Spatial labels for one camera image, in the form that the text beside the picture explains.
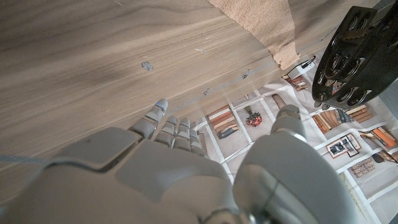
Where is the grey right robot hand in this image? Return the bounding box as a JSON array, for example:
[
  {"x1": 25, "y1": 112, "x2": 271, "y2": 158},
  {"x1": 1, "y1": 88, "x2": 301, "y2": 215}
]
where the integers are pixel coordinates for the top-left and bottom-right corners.
[{"x1": 0, "y1": 98, "x2": 361, "y2": 224}]

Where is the tan adhesive wrap roll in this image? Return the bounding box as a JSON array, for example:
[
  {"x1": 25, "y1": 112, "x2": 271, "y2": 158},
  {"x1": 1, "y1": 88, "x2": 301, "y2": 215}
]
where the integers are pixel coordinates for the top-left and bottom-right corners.
[{"x1": 207, "y1": 0, "x2": 301, "y2": 71}]

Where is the black half-moon tambourine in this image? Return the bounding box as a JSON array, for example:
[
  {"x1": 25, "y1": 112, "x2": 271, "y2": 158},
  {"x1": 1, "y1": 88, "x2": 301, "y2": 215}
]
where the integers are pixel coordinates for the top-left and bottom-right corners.
[{"x1": 312, "y1": 5, "x2": 398, "y2": 110}]

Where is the white power strip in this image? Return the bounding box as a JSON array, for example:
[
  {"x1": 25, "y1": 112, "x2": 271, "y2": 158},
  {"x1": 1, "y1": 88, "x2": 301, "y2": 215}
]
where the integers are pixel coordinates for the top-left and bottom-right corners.
[{"x1": 287, "y1": 60, "x2": 317, "y2": 80}]

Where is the printed bookshelf backdrop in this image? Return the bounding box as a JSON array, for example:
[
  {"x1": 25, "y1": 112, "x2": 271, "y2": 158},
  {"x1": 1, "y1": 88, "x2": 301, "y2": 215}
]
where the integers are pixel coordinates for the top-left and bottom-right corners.
[{"x1": 192, "y1": 52, "x2": 398, "y2": 224}]

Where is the black power cable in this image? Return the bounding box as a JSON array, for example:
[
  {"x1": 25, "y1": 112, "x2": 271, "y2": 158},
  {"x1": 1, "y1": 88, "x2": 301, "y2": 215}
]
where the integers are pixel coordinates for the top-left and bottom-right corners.
[{"x1": 285, "y1": 55, "x2": 317, "y2": 77}]

